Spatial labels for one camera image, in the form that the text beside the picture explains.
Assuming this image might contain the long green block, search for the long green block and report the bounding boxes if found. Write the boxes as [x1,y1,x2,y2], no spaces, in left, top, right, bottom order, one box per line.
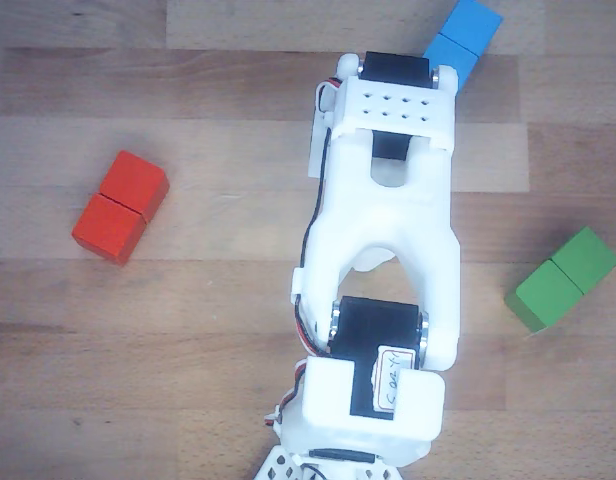
[504,225,616,334]

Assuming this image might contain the long blue block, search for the long blue block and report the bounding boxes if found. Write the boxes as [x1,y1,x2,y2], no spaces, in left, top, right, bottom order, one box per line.
[421,0,504,94]

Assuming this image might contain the long red block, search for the long red block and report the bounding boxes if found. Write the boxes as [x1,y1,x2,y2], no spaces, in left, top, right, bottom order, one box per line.
[71,149,171,266]

